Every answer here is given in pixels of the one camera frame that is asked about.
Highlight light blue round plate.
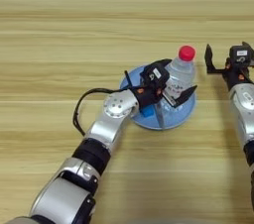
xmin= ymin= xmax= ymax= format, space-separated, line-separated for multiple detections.
xmin=119 ymin=63 xmax=197 ymax=131

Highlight blue rectangular eraser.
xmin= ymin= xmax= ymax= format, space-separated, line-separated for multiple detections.
xmin=140 ymin=105 xmax=155 ymax=118

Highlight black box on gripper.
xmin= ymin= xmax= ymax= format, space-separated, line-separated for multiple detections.
xmin=228 ymin=45 xmax=251 ymax=67
xmin=139 ymin=62 xmax=171 ymax=90

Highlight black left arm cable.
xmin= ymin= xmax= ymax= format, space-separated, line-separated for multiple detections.
xmin=72 ymin=87 xmax=133 ymax=137

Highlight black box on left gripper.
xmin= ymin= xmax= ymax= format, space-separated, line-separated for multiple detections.
xmin=139 ymin=62 xmax=171 ymax=90

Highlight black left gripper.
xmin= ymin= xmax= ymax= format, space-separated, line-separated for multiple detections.
xmin=132 ymin=57 xmax=198 ymax=108

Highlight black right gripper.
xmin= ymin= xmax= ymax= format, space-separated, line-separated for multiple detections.
xmin=203 ymin=41 xmax=254 ymax=91

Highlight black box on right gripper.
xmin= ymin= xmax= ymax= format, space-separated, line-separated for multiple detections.
xmin=228 ymin=45 xmax=251 ymax=67

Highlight black pen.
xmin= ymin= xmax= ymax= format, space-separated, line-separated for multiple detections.
xmin=124 ymin=69 xmax=134 ymax=89

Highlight clear bottle with red cap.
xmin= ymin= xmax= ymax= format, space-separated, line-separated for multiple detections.
xmin=162 ymin=45 xmax=196 ymax=108

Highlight red handled scissors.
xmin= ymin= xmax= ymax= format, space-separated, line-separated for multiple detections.
xmin=155 ymin=101 xmax=166 ymax=131

